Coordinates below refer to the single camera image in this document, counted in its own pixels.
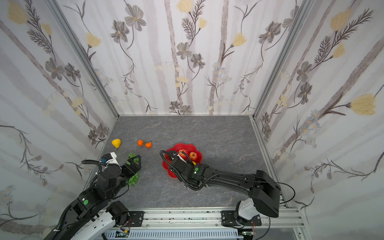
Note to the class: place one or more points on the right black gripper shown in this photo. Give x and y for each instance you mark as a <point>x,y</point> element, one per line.
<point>177,160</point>

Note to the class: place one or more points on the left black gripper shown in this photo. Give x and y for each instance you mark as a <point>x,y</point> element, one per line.
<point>130,167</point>

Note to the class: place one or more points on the red yellow pomegranate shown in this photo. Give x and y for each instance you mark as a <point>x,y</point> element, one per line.
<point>193,156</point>

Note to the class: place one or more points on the yellow pear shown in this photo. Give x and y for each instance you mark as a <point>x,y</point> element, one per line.
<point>116,143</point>

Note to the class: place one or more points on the red apple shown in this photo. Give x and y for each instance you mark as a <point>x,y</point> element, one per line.
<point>183,154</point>

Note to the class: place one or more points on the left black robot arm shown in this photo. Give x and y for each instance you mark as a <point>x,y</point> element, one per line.
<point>97,208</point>

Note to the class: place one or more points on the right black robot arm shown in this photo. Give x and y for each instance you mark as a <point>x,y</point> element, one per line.
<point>262,192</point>

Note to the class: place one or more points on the green grape bunch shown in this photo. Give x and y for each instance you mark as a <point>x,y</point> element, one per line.
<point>133,180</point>

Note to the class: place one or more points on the orange tangerine with stem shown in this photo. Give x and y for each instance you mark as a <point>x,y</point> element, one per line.
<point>148,144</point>

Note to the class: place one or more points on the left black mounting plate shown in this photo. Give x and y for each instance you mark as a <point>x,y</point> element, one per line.
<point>134,219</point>

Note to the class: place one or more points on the black mounting plate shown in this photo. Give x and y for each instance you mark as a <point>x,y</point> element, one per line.
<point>231,220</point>
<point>134,219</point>

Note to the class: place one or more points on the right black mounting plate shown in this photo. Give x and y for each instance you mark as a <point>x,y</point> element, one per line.
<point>231,220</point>

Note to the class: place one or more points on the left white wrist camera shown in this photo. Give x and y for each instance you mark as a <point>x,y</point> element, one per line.
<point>109,159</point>

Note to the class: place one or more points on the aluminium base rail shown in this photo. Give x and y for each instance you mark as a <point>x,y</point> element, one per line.
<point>288,226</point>

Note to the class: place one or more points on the white perforated cable duct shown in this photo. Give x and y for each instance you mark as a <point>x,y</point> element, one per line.
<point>176,234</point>

